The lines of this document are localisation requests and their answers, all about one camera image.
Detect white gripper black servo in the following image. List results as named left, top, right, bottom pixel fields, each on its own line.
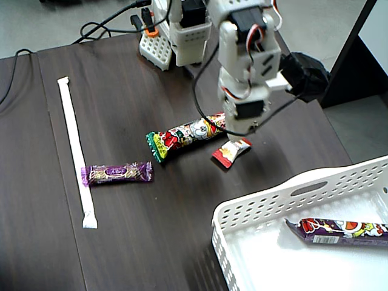
left=218, top=72, right=293, bottom=143

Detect black wrapped wrist camera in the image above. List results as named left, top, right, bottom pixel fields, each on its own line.
left=280, top=52, right=330, bottom=103

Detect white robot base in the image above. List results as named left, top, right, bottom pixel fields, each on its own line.
left=139, top=0, right=213, bottom=72

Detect small red white candy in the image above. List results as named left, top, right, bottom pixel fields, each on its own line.
left=211, top=136, right=253, bottom=170

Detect long green cartoon snack stick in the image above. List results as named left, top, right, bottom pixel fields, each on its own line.
left=145, top=112, right=231, bottom=164

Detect orange black clamp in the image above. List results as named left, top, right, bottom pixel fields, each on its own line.
left=130, top=7, right=160, bottom=38

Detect white perforated plastic tray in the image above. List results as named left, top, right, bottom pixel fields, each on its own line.
left=211, top=155, right=388, bottom=291

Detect white paper wrapped straw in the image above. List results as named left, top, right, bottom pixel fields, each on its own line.
left=56, top=76, right=98, bottom=230

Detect purple wrapped chocolate bar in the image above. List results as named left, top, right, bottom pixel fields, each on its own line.
left=80, top=161, right=153, bottom=187

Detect thin black cable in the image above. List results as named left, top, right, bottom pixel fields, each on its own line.
left=0, top=48, right=33, bottom=105

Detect long purple cartoon snack stick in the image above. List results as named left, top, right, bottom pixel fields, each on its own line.
left=284, top=217, right=388, bottom=247

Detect black plug cable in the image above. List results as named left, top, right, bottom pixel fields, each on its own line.
left=71, top=0, right=152, bottom=45

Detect black framed cabinet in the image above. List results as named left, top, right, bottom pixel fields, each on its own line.
left=316, top=0, right=388, bottom=109

